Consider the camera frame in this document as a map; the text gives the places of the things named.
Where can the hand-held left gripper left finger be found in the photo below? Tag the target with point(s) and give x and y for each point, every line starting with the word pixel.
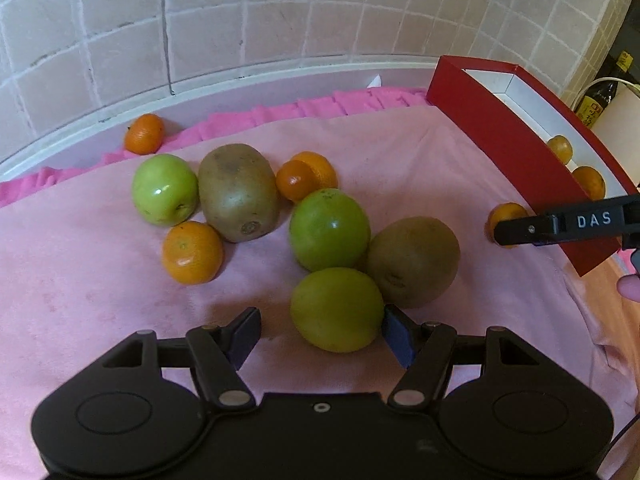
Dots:
pixel 246 334

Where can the tangerine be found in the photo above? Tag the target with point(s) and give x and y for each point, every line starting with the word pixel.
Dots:
pixel 192 252
pixel 322 167
pixel 294 181
pixel 590 180
pixel 505 212
pixel 144 133
pixel 560 147

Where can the yellowish green apple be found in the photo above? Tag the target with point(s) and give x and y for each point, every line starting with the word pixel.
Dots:
pixel 336 310

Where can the yellow label bottle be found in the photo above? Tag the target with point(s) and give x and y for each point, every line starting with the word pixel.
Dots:
pixel 622 62

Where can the white paper scrap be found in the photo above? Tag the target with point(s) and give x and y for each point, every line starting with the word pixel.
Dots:
pixel 375 81

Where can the red cardboard box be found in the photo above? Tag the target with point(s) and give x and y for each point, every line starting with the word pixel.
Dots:
pixel 500 125

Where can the white object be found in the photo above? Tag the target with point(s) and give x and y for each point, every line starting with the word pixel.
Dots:
pixel 625 120

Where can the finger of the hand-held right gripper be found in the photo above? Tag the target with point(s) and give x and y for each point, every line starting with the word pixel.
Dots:
pixel 525 228

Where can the person's right hand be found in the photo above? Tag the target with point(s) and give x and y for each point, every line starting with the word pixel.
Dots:
pixel 630 288

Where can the dark sauce bottle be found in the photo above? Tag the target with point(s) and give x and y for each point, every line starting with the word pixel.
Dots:
pixel 597 102

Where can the hot pink cloth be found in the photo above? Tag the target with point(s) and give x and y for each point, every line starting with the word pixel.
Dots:
pixel 320 105

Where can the light pink cloth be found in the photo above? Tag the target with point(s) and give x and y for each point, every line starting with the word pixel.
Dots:
pixel 100 285

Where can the large brown kiwi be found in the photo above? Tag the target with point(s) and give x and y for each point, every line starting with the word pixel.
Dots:
pixel 239 191

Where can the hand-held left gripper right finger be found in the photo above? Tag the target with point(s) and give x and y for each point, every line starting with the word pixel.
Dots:
pixel 400 341

